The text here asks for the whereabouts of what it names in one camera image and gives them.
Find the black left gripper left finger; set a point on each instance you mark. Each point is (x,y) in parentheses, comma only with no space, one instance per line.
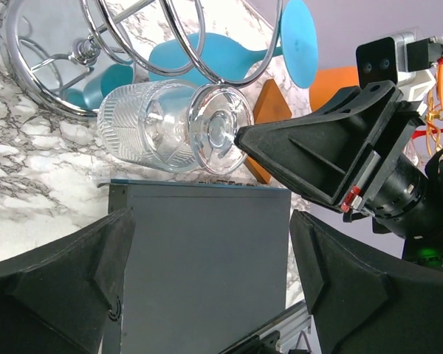
(56,298)

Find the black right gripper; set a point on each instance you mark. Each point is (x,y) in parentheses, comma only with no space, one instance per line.
(347,156)

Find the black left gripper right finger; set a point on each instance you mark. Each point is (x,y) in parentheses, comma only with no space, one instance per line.
(362,299)

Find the blue plastic wine glass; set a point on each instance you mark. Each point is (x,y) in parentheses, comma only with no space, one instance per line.
(226,57)

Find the clear ribbed wine glass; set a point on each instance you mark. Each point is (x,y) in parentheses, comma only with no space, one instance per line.
(175,126)

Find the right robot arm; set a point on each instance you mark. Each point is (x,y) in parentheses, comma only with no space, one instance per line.
(435,221)

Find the orange plastic wine glass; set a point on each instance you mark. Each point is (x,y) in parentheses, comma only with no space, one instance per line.
(328,82)

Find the chrome wine glass rack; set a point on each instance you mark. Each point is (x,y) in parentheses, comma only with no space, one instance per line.
(53,48)

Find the dark grey flat box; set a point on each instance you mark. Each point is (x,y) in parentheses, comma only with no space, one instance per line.
(207,265)

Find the aluminium extrusion rail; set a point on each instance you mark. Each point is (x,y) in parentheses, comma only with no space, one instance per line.
(286,333)

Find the gold wire wooden-base rack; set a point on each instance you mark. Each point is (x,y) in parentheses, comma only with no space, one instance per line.
(271,106)

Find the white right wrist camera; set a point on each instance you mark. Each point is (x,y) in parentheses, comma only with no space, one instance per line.
(403,59)

